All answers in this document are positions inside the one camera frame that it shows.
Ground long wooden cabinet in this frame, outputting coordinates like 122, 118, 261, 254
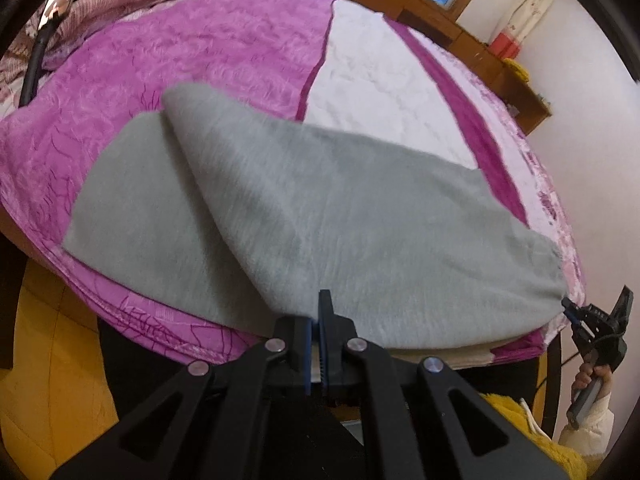
234, 0, 553, 135

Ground purple floral blanket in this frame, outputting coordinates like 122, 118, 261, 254
0, 0, 583, 367

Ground person's right forearm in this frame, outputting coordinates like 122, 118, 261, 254
557, 392, 617, 458

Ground yellow fuzzy garment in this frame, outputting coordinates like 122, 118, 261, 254
477, 392, 591, 480

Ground dark cloth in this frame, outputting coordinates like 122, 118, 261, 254
96, 317, 548, 480

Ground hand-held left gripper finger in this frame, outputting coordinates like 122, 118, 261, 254
318, 289, 571, 480
50, 316, 316, 480

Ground grey pants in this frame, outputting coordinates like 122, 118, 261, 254
61, 81, 568, 351

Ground white quilted sheet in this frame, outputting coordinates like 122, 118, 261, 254
302, 0, 481, 171

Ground person's right hand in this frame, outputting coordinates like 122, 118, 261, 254
572, 361, 615, 403

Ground pink floral bed sheet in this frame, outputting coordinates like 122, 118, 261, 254
0, 35, 41, 121

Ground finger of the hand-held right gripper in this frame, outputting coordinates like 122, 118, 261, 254
561, 296, 591, 333
612, 285, 635, 336

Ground black bed post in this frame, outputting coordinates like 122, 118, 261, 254
541, 330, 567, 438

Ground black cable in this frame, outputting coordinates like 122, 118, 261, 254
532, 352, 583, 396

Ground red container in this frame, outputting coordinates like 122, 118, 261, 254
490, 30, 523, 60

